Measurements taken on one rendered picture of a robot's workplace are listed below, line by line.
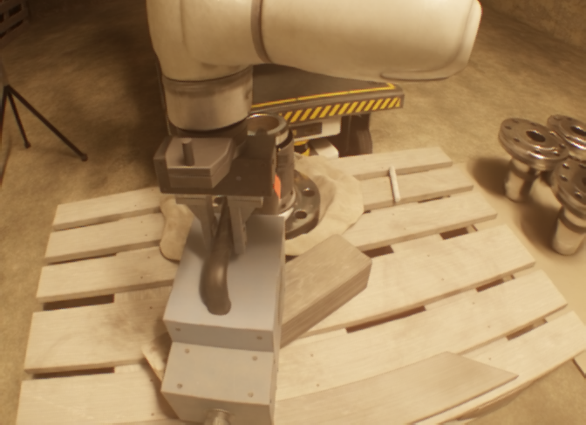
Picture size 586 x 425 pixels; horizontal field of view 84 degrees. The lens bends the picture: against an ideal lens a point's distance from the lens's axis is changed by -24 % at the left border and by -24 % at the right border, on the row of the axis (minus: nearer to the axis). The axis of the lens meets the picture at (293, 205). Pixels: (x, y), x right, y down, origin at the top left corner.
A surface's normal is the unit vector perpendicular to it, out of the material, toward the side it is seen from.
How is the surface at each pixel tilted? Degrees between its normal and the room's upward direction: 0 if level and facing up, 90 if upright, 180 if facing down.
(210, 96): 90
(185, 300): 0
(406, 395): 0
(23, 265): 0
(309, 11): 78
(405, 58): 108
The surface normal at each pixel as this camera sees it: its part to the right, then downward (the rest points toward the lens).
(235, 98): 0.73, 0.44
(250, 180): -0.05, 0.64
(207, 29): -0.24, 0.70
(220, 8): -0.25, 0.53
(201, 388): 0.00, -0.76
